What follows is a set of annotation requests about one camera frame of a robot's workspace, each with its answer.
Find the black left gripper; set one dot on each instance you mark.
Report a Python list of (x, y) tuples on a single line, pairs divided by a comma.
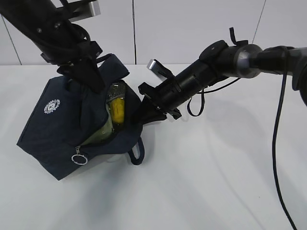
[(77, 62)]

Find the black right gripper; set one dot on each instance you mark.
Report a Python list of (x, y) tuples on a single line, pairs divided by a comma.
[(151, 109)]

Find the yellow lemon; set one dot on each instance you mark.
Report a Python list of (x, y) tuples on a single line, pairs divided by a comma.
[(117, 110)]

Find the green lid glass container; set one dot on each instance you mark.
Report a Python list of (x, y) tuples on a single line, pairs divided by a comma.
[(116, 90)]

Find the navy blue lunch bag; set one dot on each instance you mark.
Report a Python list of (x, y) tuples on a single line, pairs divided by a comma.
[(67, 114)]

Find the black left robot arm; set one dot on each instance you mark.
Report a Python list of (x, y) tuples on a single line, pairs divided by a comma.
[(61, 41)]

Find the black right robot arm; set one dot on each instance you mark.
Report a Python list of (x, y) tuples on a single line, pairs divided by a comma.
[(217, 63)]

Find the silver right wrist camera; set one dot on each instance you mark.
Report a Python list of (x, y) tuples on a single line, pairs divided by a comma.
[(159, 70)]

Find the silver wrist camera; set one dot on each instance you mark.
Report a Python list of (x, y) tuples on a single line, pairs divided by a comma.
[(79, 9), (159, 70)]

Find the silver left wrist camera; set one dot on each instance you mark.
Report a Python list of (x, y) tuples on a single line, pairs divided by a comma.
[(79, 9)]

